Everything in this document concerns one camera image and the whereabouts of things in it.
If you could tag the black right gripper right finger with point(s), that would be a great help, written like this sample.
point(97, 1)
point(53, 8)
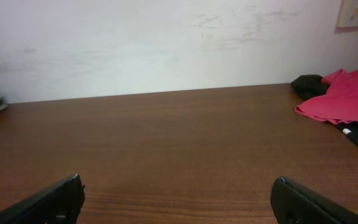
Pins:
point(293, 203)

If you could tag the wall control panel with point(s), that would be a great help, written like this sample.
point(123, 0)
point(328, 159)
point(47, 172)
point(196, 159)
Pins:
point(348, 17)

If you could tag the red orange t-shirt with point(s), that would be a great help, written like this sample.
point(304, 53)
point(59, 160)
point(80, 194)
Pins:
point(339, 104)

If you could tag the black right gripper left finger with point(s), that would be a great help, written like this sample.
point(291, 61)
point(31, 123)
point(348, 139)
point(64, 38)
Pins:
point(59, 203)

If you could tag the dark garment on table right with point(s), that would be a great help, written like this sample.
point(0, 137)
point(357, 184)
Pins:
point(310, 86)

